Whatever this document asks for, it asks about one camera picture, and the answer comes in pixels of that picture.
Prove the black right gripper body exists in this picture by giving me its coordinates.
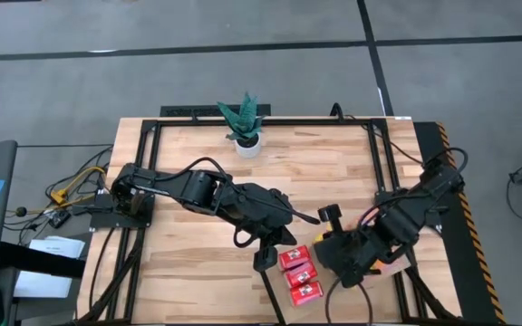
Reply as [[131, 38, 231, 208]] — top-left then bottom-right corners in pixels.
[[313, 228, 380, 275]]

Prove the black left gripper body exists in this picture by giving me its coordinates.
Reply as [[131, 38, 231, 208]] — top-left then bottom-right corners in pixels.
[[231, 182, 295, 239]]

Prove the red Froot Loops cereal box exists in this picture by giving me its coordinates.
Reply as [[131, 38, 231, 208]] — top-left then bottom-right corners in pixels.
[[285, 261, 320, 290], [289, 280, 324, 308], [277, 244, 313, 272]]

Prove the green plant white pot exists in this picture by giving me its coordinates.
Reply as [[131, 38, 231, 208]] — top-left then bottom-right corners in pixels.
[[217, 91, 266, 159]]

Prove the black mat yellow-striped edge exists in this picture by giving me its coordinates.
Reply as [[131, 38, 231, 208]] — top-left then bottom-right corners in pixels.
[[412, 120, 508, 325]]

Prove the black power brick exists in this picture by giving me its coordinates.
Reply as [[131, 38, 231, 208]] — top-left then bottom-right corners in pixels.
[[46, 209, 73, 229]]

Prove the white paper sheet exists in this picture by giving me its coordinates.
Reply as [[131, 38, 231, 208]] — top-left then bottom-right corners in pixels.
[[13, 235, 87, 300]]

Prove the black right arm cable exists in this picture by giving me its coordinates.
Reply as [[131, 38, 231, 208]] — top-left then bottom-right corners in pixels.
[[324, 275, 374, 325]]

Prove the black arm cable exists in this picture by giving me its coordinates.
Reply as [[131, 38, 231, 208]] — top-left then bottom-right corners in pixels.
[[154, 156, 262, 249], [324, 275, 374, 325]]

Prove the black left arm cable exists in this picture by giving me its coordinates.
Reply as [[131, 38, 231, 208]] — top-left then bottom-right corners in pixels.
[[154, 156, 262, 249]]

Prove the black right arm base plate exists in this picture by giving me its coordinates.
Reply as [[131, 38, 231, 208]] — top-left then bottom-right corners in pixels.
[[378, 198, 444, 227]]

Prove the black feed cable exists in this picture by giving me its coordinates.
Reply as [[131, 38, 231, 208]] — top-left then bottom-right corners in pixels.
[[330, 102, 425, 167]]

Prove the black metal table frame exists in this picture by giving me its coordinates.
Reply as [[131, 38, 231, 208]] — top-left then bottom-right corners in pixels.
[[77, 116, 460, 325]]

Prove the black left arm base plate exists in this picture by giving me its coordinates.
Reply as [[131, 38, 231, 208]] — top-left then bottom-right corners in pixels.
[[89, 193, 156, 229]]

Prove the yellow cable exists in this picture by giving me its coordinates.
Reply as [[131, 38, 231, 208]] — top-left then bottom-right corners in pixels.
[[49, 166, 109, 206]]

